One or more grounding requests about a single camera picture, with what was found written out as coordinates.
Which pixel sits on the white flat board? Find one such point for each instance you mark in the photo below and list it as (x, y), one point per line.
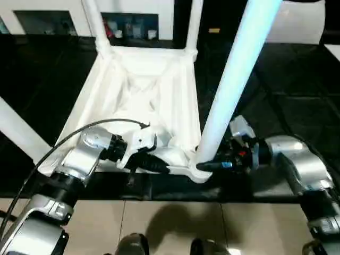
(333, 51)

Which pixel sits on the black quilted mat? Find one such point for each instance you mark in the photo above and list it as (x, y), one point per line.
(292, 79)

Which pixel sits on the white plastic table top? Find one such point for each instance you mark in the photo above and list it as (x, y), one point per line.
(132, 79)

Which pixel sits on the small gold label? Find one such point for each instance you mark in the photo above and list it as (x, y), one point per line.
(214, 30)

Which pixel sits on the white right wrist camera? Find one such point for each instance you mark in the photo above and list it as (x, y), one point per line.
(243, 127)

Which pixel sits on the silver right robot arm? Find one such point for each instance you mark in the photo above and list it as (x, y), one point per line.
(300, 164)

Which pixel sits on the black cabinet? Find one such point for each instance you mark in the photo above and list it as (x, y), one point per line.
(220, 16)

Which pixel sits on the white sideboard with glass doors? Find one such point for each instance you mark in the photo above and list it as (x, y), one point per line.
(79, 10)

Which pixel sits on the pale panel with holes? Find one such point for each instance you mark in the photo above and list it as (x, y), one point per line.
(297, 24)

